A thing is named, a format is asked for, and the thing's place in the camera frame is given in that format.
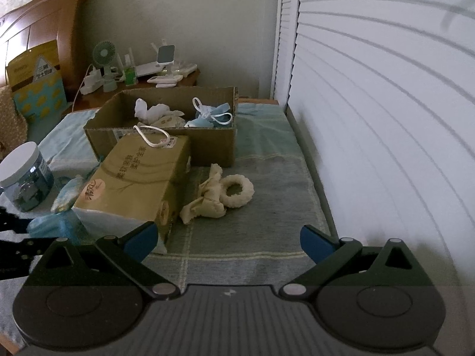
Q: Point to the stack of blue face masks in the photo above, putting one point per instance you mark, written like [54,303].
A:
[211,113]

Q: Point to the white power strip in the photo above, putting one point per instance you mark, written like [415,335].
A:
[91,85]

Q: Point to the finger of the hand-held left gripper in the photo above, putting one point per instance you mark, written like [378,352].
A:
[22,248]
[11,220]

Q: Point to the small green desk fan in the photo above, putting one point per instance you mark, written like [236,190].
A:
[104,52]

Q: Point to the wooden nightstand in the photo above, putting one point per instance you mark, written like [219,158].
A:
[96,95]

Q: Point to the pale green holder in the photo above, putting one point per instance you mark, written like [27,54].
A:
[109,83]

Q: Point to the checked bed mat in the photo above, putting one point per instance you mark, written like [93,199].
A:
[259,211]

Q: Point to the white sock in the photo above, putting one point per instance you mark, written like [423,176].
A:
[143,109]

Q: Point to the brown patterned cloth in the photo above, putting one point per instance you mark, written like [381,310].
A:
[11,126]

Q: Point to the green bottle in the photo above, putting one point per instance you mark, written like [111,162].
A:
[130,76]

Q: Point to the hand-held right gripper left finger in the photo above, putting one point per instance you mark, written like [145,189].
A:
[143,243]

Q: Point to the tan tissue pack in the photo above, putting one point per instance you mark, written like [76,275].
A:
[130,185]

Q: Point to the white screen device on stand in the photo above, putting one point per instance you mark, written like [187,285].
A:
[166,55]

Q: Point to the clear jar with white lid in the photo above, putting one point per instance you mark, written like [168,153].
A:
[22,159]

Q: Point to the wooden headboard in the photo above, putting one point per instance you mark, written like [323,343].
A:
[44,18]

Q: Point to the white and blue patterned sachet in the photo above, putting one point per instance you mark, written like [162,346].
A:
[68,194]

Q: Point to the yellow and blue bag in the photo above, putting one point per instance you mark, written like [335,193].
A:
[37,92]

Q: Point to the white louvered wardrobe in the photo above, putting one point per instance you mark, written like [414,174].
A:
[371,81]

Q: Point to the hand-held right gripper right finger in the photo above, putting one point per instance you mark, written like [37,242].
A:
[315,246]

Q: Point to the white remote control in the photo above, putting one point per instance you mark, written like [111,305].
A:
[167,81]

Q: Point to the cream fluffy scrunchie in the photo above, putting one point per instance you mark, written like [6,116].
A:
[246,191]

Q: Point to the beige cloth bow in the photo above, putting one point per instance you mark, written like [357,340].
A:
[207,204]

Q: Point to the brown cardboard box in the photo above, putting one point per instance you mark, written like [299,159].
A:
[211,144]

